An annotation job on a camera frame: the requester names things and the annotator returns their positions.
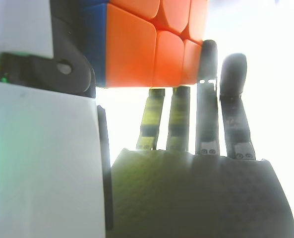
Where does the Rubik's cube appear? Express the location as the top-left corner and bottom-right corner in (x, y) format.
(82, 0), (209, 89)

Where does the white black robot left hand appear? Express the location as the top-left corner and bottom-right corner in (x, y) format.
(0, 0), (294, 238)

